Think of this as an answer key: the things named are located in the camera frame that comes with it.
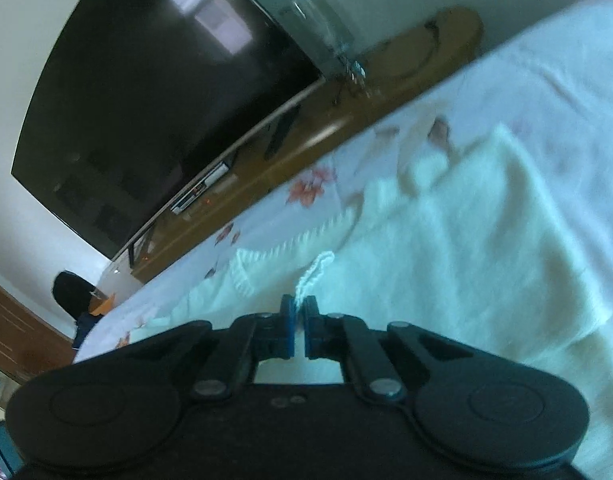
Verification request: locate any silver set-top box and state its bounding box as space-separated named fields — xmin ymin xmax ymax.
xmin=170 ymin=162 xmax=229 ymax=214

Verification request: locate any large black television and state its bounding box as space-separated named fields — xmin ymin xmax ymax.
xmin=11 ymin=0 xmax=322 ymax=258

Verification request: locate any dark wooden door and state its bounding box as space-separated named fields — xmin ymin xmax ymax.
xmin=0 ymin=287 xmax=75 ymax=386

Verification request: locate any floral white bed sheet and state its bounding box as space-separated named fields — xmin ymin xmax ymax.
xmin=73 ymin=0 xmax=613 ymax=480

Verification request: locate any glass table lamp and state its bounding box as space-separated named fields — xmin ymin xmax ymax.
xmin=279 ymin=0 xmax=366 ymax=90

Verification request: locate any black chair with clothes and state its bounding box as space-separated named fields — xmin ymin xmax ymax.
xmin=52 ymin=271 xmax=116 ymax=350

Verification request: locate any white knit sweater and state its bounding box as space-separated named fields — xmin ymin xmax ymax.
xmin=130 ymin=127 xmax=613 ymax=479

